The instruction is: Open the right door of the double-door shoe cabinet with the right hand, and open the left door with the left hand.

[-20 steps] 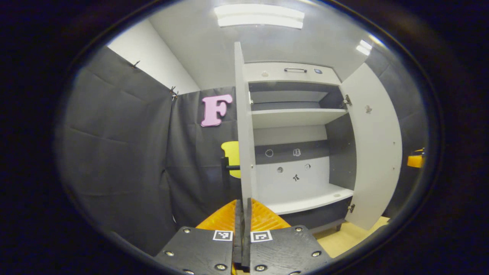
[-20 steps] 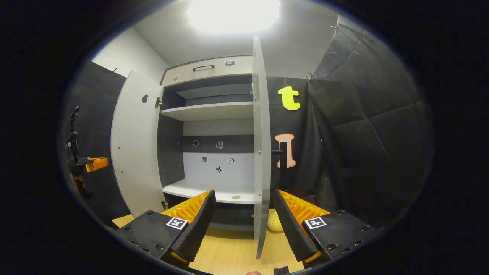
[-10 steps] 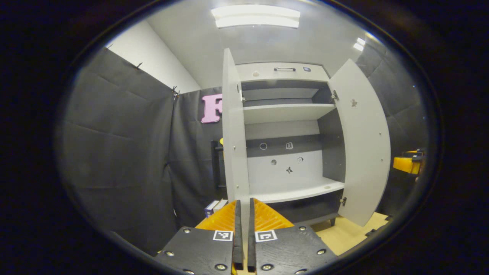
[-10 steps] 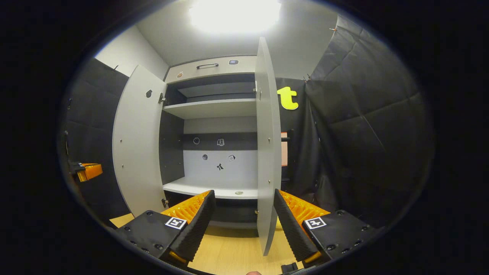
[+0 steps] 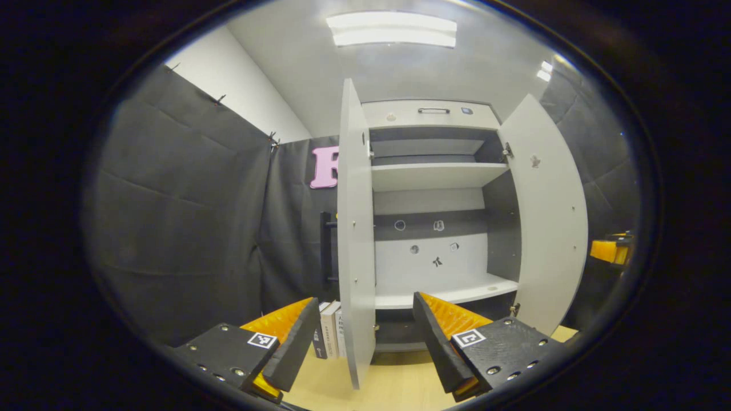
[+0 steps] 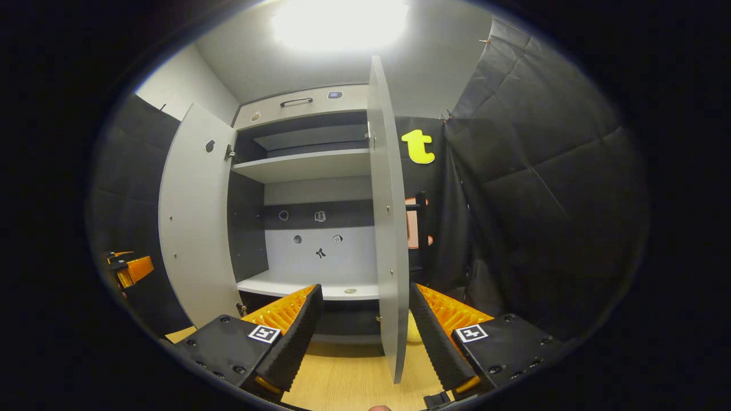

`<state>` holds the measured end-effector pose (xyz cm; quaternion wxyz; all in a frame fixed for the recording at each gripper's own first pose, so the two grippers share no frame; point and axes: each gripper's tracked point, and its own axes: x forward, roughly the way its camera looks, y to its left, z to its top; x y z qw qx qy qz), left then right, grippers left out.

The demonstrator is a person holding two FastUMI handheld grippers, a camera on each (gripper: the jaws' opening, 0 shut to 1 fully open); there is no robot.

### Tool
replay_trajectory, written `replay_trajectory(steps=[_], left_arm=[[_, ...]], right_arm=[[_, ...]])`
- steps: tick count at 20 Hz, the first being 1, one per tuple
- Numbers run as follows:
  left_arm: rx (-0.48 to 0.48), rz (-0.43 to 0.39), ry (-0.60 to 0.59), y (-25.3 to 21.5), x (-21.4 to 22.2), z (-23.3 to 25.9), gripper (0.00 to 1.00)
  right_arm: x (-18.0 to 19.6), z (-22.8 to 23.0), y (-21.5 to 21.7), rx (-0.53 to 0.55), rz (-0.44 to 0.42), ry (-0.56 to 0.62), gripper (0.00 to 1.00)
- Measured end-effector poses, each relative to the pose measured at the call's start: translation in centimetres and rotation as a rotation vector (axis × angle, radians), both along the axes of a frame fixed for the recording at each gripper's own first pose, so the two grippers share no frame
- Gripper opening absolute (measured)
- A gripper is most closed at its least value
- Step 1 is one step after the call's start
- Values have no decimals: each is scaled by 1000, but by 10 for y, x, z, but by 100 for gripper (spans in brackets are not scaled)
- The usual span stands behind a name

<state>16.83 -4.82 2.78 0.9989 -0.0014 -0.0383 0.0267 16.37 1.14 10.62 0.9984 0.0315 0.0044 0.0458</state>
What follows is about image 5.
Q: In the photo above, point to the black backdrop cloth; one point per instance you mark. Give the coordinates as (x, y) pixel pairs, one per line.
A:
(171, 200)

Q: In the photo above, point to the beige book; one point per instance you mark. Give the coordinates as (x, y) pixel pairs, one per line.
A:
(329, 331)

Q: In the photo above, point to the small ceiling light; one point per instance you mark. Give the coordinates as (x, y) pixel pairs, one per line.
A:
(545, 70)

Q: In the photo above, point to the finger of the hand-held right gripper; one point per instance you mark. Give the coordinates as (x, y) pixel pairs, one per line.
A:
(602, 251)

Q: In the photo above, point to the metal door hinge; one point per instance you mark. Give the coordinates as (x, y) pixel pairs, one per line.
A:
(506, 152)
(515, 309)

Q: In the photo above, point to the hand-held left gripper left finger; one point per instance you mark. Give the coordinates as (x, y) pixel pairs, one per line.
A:
(297, 348)

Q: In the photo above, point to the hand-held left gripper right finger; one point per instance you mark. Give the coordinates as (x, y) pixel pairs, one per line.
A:
(437, 348)

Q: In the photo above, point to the grey cabinet door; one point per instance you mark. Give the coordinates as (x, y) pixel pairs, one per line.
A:
(548, 228)
(355, 228)

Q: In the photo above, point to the long ceiling light panel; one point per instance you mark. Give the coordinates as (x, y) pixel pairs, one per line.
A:
(392, 28)

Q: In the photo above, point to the grey double-door shoe cabinet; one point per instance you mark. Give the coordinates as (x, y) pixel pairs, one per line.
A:
(502, 228)

